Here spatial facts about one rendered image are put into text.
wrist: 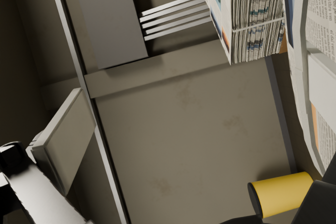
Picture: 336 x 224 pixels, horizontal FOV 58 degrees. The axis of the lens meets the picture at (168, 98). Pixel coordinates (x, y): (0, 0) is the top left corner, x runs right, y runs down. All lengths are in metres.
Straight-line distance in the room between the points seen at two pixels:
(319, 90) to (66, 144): 0.13
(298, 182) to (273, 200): 0.37
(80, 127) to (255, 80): 3.88
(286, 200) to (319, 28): 3.67
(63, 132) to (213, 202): 4.17
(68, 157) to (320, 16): 0.20
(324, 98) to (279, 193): 3.71
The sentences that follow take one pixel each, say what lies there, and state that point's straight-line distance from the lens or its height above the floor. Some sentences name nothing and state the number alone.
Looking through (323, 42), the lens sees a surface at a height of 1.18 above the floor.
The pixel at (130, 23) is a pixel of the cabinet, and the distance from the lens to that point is 3.60.
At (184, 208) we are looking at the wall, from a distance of 4.31.
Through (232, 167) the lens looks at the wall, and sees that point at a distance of 4.18.
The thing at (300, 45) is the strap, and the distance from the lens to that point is 0.19.
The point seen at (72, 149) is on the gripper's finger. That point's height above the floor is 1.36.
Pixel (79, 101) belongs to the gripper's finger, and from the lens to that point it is 0.19.
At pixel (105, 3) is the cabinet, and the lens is 3.68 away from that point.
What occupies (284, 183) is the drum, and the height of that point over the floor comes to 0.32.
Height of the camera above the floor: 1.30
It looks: 1 degrees up
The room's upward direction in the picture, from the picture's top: 105 degrees counter-clockwise
